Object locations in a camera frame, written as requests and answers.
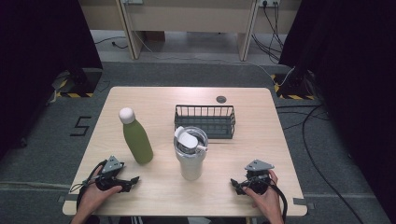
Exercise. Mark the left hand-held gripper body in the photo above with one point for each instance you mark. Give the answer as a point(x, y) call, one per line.
point(111, 166)

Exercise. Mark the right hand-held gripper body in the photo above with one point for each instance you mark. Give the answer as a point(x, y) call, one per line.
point(258, 166)

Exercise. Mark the green bottle with white cap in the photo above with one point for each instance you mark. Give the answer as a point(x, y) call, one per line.
point(137, 141)

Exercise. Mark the white tumbler with lid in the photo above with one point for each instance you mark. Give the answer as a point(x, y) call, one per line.
point(190, 161)

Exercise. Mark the person's right hand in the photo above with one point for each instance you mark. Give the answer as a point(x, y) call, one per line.
point(267, 202)

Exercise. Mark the person's left hand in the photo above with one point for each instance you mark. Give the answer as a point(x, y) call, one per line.
point(91, 199)

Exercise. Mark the grey tape piece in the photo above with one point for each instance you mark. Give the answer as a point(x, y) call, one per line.
point(70, 198)
point(303, 202)

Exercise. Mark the round grey table grommet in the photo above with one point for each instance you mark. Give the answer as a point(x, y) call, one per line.
point(221, 99)

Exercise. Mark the black stand base hazard tape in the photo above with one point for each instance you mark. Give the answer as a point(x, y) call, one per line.
point(294, 88)
point(84, 82)

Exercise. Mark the black curtain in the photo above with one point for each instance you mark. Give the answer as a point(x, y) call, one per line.
point(37, 62)
point(358, 77)

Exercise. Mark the beige background desk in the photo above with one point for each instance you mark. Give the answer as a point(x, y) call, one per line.
point(186, 17)

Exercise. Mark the white wall power outlet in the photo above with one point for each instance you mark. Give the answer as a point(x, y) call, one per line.
point(269, 2)

